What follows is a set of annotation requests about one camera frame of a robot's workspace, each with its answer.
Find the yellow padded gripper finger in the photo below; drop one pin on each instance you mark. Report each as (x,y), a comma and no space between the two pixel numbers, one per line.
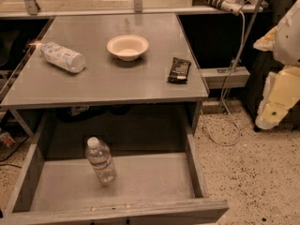
(266,42)
(281,92)

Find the metal back rail shelf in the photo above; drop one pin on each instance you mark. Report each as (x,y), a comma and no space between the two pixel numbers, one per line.
(125,0)

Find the white labelled lying bottle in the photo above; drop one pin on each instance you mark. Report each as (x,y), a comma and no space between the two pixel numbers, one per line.
(62,57)

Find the clear water bottle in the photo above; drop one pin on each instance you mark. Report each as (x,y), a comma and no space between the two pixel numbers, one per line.
(99,156)

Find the white paper bowl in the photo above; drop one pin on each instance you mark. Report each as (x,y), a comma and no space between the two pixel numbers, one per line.
(127,47)

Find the grey counter cabinet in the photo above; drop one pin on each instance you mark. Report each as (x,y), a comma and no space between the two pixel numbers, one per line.
(107,80)

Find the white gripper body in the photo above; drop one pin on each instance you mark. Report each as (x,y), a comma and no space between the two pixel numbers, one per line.
(288,42)

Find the grey open drawer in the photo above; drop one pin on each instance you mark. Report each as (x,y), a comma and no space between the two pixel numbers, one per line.
(140,168)

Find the white power strip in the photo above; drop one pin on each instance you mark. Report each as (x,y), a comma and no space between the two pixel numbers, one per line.
(226,5)

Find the black snack bar wrapper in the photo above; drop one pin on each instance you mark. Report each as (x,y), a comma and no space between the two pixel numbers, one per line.
(179,71)

